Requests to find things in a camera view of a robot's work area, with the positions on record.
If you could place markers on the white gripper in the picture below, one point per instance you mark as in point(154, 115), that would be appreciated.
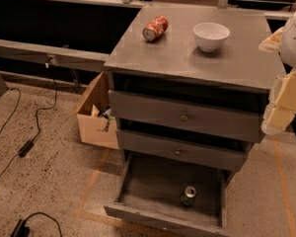
point(295, 44)

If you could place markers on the green soda can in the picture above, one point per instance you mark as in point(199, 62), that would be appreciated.
point(189, 195)

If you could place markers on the grey top drawer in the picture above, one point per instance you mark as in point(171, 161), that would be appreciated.
point(206, 119)

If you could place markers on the grey drawer cabinet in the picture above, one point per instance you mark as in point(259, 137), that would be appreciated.
point(190, 83)

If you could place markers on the grey middle drawer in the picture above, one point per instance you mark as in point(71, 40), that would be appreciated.
point(210, 156)

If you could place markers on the red crushed soda can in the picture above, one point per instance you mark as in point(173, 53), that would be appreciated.
point(154, 29)

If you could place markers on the grey open bottom drawer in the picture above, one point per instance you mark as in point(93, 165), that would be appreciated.
point(151, 190)

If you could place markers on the white ceramic bowl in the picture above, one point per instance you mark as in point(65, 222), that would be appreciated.
point(210, 36)

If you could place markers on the items inside cardboard box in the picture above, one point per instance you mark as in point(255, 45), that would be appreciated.
point(105, 113)

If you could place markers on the cardboard box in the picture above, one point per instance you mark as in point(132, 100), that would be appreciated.
point(95, 128)

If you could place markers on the black power adapter with cable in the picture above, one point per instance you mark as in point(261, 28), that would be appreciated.
point(29, 144)

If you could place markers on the grey metal rail frame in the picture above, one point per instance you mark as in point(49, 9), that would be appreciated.
point(95, 34)

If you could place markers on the black plug with cable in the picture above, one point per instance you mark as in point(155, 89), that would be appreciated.
point(23, 230)

